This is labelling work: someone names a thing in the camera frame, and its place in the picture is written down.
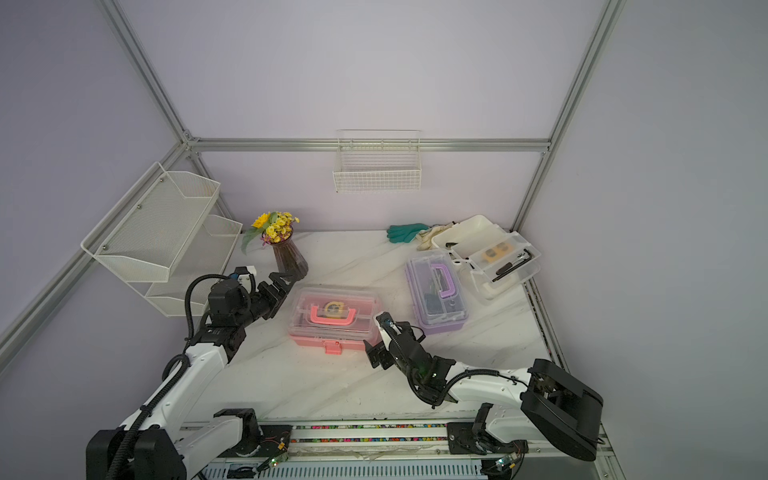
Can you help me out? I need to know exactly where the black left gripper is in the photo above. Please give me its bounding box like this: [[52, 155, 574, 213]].
[[236, 273, 297, 328]]

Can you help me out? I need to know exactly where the pink toolbox with clear lid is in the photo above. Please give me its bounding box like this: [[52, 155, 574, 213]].
[[288, 287, 383, 355]]

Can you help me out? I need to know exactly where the purple toolbox with clear lid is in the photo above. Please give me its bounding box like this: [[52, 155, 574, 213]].
[[405, 250, 469, 335]]

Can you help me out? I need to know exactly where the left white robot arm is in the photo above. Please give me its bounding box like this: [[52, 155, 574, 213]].
[[85, 266, 299, 479]]

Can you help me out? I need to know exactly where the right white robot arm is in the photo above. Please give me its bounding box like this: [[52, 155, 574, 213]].
[[365, 312, 604, 462]]

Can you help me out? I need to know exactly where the yellow tape measure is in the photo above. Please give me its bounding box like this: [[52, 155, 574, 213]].
[[323, 301, 345, 318]]

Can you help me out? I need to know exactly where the glass vase with yellow flowers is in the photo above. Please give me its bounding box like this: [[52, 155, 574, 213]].
[[241, 211, 309, 281]]

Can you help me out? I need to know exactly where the green work glove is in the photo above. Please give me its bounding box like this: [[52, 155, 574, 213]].
[[386, 223, 430, 243]]

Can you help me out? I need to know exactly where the beige work glove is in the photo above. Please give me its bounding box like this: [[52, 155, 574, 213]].
[[414, 223, 454, 251]]

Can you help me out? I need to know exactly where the white mesh two-tier shelf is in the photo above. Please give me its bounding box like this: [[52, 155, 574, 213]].
[[81, 163, 242, 317]]

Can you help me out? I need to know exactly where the white toolbox with clear lid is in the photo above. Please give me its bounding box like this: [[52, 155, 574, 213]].
[[433, 215, 541, 303]]

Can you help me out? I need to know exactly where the black hex key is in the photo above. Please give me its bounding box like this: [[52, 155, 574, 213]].
[[492, 249, 533, 282]]

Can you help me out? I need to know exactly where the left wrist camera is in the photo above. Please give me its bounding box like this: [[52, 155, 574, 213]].
[[208, 278, 249, 317]]

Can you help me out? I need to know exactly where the white wire wall basket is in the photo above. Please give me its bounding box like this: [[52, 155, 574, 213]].
[[333, 129, 422, 194]]

